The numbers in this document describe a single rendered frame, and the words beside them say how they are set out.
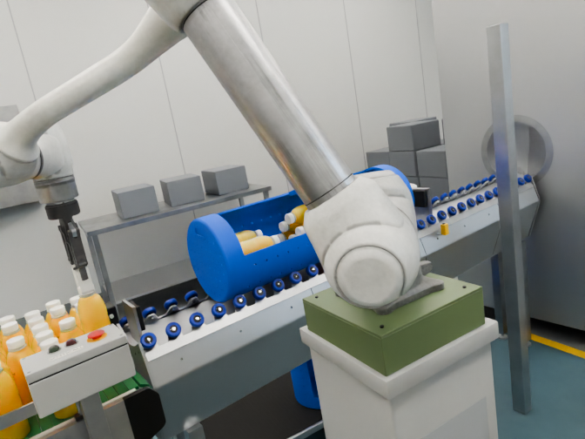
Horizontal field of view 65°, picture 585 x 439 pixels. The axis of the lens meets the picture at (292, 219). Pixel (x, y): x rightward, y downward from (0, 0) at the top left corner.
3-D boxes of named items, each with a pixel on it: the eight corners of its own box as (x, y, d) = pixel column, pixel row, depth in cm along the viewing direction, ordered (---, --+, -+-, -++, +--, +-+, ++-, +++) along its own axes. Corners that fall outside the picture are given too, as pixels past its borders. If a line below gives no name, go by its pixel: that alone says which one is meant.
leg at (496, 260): (509, 337, 277) (502, 237, 263) (504, 341, 274) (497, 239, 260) (500, 334, 282) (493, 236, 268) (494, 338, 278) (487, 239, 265)
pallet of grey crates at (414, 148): (507, 224, 488) (499, 109, 462) (454, 245, 451) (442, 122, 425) (423, 212, 591) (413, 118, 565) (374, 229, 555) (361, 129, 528)
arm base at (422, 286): (460, 281, 103) (457, 257, 101) (383, 316, 93) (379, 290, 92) (403, 266, 118) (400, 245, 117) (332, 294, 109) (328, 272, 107)
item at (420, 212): (433, 221, 210) (430, 187, 206) (427, 223, 208) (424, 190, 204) (415, 219, 218) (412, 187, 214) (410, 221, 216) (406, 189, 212)
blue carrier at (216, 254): (417, 234, 191) (413, 166, 183) (235, 314, 142) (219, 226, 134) (366, 223, 213) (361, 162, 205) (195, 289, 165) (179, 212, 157)
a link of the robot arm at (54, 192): (70, 174, 119) (76, 197, 120) (30, 182, 114) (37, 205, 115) (77, 174, 112) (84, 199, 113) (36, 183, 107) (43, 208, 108)
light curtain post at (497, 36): (532, 408, 215) (508, 23, 177) (525, 415, 212) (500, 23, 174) (519, 403, 220) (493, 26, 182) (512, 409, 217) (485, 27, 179)
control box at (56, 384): (137, 374, 104) (125, 333, 102) (39, 420, 93) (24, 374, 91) (124, 360, 112) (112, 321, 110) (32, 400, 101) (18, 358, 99)
